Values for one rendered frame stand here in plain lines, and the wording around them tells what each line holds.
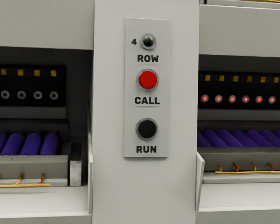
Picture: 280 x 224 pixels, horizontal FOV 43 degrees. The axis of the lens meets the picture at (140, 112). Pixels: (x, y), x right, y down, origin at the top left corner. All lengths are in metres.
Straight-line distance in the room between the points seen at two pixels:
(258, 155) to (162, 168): 0.14
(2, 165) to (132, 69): 0.16
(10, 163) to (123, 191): 0.12
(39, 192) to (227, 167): 0.21
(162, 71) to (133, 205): 0.12
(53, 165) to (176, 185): 0.12
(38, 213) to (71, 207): 0.03
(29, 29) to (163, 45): 0.12
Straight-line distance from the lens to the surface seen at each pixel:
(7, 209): 0.34
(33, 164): 0.37
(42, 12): 0.33
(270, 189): 0.41
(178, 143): 0.33
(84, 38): 0.33
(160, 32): 0.33
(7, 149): 0.41
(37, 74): 0.48
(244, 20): 0.36
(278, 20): 0.37
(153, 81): 0.31
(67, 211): 0.33
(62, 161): 0.37
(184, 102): 0.33
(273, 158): 0.44
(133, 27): 0.32
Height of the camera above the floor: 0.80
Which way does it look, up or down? 1 degrees down
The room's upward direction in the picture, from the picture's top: 1 degrees clockwise
